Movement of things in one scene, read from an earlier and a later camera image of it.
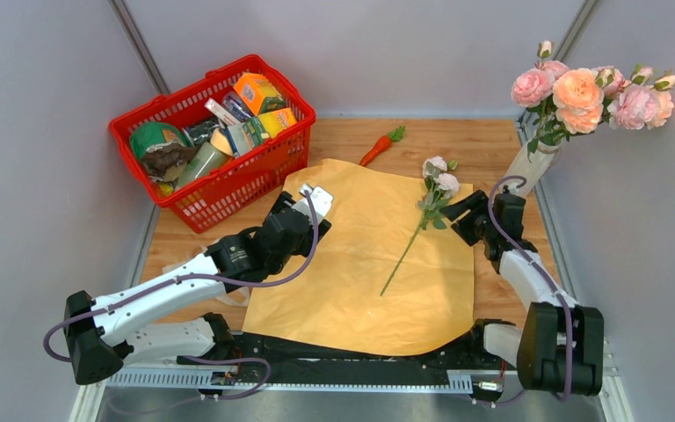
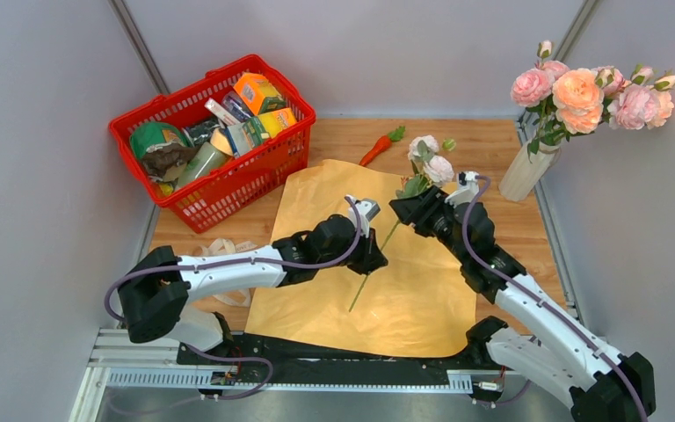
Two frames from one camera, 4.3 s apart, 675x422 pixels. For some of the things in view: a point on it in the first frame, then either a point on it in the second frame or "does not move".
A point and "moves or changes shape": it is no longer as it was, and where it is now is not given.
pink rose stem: (636, 103) does not move
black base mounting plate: (473, 359) does not move
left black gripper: (306, 246) → (372, 257)
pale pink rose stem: (440, 185) moves or changes shape
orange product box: (275, 122) does not move
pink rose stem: (642, 104) does not move
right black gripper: (475, 202) → (419, 209)
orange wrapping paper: (336, 301) does not move
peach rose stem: (577, 100) does not move
